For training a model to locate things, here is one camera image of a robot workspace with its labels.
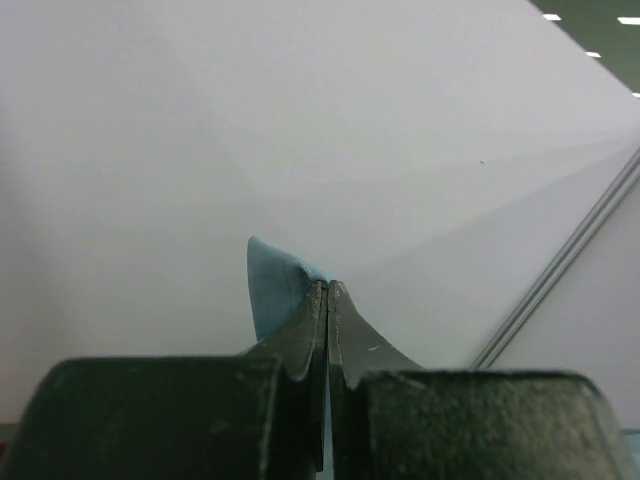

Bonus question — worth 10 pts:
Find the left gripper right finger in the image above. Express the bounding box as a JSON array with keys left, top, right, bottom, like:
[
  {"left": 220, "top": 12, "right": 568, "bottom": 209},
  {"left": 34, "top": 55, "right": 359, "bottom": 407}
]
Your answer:
[{"left": 327, "top": 281, "right": 639, "bottom": 479}]

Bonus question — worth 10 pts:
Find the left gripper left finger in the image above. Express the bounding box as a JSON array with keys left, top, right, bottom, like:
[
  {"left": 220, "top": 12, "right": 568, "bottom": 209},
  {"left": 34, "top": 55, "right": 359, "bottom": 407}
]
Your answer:
[{"left": 1, "top": 282, "right": 328, "bottom": 479}]

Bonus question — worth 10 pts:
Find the blue t shirt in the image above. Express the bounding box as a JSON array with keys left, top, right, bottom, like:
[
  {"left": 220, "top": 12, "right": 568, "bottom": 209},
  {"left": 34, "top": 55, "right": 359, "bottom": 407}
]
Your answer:
[{"left": 246, "top": 236, "right": 332, "bottom": 342}]

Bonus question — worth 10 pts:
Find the right aluminium corner post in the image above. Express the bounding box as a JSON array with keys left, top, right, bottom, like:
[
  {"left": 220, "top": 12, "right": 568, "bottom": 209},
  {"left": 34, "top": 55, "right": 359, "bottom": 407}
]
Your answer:
[{"left": 470, "top": 149, "right": 639, "bottom": 370}]

